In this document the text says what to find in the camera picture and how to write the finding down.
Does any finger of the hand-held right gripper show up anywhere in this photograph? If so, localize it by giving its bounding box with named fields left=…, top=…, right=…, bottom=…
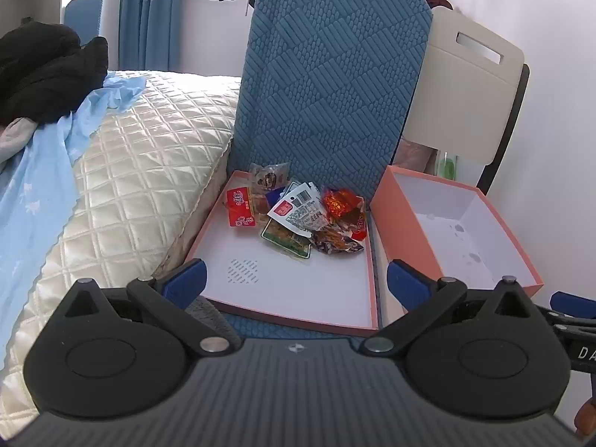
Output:
left=535, top=291, right=596, bottom=335

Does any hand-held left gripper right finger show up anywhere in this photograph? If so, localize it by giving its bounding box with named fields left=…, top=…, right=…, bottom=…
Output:
left=363, top=259, right=534, bottom=355

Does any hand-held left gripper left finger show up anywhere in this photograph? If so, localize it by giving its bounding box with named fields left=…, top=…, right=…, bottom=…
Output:
left=63, top=258, right=236, bottom=355

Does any orange cardboard box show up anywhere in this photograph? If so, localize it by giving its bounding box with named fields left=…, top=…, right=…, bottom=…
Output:
left=370, top=165, right=545, bottom=299

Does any red white snack packet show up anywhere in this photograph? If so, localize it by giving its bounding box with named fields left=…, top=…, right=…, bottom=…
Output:
left=345, top=209, right=370, bottom=243

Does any brown patterned snack packet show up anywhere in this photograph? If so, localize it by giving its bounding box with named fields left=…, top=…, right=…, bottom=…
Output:
left=308, top=224, right=365, bottom=255

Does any red orange foil snack packet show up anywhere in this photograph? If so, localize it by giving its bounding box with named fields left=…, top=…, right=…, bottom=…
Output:
left=323, top=187, right=365, bottom=221

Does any tan orange snack packet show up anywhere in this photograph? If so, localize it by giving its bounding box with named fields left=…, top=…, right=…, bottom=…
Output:
left=249, top=190, right=272, bottom=218

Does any green snack packet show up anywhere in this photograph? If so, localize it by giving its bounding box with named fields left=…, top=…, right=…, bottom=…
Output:
left=260, top=219, right=312, bottom=260

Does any orange cardboard box lid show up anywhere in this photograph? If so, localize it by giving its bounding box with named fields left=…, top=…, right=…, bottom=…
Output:
left=184, top=170, right=380, bottom=336

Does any white packet with red label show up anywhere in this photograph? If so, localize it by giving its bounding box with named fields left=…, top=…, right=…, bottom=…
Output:
left=267, top=181, right=327, bottom=237

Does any person's right hand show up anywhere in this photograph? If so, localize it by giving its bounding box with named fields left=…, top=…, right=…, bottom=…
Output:
left=575, top=398, right=596, bottom=443

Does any green white item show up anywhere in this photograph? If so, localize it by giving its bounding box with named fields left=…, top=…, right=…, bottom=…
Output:
left=438, top=153, right=458, bottom=181

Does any clear brown candy packet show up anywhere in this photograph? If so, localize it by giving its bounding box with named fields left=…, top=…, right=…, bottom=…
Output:
left=249, top=162, right=291, bottom=193

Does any light blue bed sheet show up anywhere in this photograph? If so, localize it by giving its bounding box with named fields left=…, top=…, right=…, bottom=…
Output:
left=0, top=71, right=147, bottom=368

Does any cream folding chair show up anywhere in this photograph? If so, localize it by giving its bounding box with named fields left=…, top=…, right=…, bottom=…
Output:
left=396, top=7, right=532, bottom=196

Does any grey cloth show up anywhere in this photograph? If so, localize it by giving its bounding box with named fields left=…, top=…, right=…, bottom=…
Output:
left=0, top=116, right=42, bottom=169

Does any blue textured chair cushion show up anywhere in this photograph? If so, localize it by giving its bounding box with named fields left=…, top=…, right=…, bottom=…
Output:
left=205, top=0, right=434, bottom=340

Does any hanging clothes rack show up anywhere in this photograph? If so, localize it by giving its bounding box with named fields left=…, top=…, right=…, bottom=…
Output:
left=118, top=0, right=186, bottom=74

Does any black clothes pile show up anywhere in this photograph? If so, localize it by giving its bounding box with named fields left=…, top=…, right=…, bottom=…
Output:
left=0, top=18, right=109, bottom=127

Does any blue padded chair back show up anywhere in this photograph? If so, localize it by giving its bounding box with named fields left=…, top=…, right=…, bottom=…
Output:
left=63, top=0, right=104, bottom=44

